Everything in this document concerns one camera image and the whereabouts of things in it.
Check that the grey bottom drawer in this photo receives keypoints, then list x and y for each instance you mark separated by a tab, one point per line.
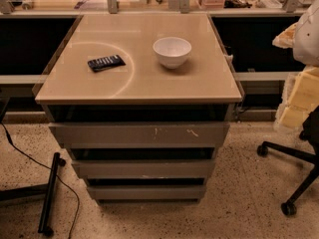
147	192

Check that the grey drawer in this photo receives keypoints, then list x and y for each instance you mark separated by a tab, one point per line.
147	192
139	134
144	169

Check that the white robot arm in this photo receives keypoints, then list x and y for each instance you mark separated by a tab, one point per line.
301	91

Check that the grey drawer cabinet beige top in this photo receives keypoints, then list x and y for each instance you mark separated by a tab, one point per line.
201	89

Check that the grey top drawer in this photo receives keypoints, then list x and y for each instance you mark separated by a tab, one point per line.
139	134

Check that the grey middle drawer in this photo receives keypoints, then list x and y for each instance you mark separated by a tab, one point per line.
144	169

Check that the white ceramic bowl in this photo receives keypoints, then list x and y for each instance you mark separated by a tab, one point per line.
172	52

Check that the dark snack packet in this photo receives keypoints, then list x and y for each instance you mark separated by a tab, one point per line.
104	63

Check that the black stand base with wheels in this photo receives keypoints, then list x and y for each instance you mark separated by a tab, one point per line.
47	190

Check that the long background workbench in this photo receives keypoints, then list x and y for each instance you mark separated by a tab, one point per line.
31	31

